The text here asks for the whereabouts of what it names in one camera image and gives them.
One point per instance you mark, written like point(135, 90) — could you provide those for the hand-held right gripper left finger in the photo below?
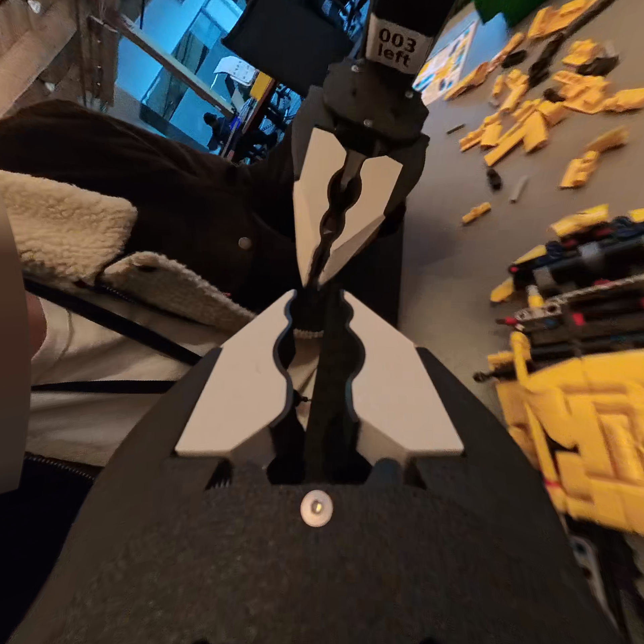
point(236, 397)

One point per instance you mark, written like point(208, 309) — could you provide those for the person's brown fleece-lined jacket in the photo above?
point(176, 201)

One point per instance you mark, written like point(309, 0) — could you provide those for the pile of yellow brick parts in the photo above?
point(578, 95)

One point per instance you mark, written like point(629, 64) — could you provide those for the green plastic bin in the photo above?
point(508, 10)

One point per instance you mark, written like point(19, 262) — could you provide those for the small grey pin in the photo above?
point(518, 188)

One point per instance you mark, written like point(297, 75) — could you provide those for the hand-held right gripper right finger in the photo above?
point(402, 402)

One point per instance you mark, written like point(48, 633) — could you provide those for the colourful sticker sheet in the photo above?
point(448, 65)

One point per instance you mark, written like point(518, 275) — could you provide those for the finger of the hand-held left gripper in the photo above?
point(312, 191)
point(375, 196)

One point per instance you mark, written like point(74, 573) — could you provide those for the black monitor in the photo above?
point(287, 40)

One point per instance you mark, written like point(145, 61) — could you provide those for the dark grey cone-shaped piece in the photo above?
point(309, 314)

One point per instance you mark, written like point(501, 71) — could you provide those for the short yellow brick beam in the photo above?
point(476, 212)

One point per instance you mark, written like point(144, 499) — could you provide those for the person's white shirt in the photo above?
point(100, 417)

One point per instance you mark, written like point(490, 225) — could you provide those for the yellow toy brick car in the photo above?
point(578, 402)

